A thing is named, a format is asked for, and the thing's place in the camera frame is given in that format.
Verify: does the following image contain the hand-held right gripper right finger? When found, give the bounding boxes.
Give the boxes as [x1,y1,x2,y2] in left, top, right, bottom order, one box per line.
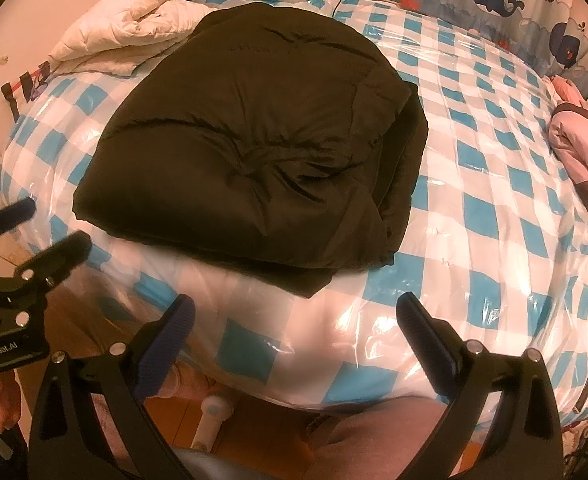
[395,292,565,480]

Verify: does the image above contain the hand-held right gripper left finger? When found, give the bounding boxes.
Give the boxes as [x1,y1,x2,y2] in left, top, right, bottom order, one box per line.
[28,294,197,480]

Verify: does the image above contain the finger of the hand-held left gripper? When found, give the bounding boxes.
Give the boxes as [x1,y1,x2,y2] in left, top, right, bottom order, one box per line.
[0,231,93,333]
[0,197,37,256]

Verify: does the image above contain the black down jacket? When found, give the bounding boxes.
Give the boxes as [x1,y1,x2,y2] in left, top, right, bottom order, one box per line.
[72,2,429,298]

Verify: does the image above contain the white plastic tube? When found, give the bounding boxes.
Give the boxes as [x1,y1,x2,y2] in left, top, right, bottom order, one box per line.
[194,395,235,453]

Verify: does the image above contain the pink pants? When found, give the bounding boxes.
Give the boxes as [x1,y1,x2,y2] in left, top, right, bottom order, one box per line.
[304,392,455,480]

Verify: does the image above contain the blue checked bed cover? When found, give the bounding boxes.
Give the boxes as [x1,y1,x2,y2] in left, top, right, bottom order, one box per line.
[0,0,588,431]

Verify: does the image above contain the white down jacket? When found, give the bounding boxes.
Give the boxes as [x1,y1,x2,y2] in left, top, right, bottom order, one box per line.
[48,0,219,77]

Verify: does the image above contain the pink and brown garment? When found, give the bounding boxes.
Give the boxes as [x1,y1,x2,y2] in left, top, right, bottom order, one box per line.
[546,77,588,211]

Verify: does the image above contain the red and black strap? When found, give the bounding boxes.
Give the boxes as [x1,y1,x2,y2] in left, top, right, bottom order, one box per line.
[1,62,52,121]

